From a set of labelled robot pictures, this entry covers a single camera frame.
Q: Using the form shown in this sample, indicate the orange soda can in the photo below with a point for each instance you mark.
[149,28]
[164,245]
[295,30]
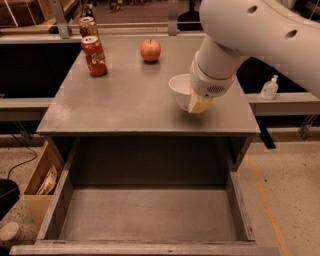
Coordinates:
[94,54]
[88,27]

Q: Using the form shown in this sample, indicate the grey metal railing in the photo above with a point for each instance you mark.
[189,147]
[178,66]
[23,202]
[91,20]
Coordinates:
[30,17]

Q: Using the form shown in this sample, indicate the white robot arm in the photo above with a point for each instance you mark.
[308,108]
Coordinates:
[236,30]

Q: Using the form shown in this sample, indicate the round white lid container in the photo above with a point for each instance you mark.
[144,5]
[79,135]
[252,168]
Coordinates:
[10,235]

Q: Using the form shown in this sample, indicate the open grey drawer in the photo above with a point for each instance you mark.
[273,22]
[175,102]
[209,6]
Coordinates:
[147,196]

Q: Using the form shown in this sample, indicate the clear sanitizer bottle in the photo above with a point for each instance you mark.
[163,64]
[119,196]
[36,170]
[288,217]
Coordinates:
[269,89]

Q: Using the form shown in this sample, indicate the grey side bench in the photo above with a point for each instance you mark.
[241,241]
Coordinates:
[285,104]

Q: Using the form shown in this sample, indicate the white ceramic bowl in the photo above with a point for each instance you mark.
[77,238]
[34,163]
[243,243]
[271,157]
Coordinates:
[181,89]

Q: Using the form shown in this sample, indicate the wooden crate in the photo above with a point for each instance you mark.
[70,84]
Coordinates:
[41,183]

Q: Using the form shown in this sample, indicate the orange soda can rear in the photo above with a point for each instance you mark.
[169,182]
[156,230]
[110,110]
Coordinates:
[88,27]

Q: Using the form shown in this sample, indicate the yellow snack bag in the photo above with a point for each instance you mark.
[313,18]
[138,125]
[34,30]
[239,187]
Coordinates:
[49,182]

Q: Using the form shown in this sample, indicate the red apple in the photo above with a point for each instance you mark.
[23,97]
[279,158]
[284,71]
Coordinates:
[150,50]

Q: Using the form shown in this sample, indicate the orange soda can front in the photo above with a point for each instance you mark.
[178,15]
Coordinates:
[94,54]

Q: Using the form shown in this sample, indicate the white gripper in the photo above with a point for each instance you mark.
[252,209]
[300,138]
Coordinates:
[209,82]

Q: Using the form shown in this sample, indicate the black round object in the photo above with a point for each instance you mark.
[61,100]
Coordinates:
[9,195]

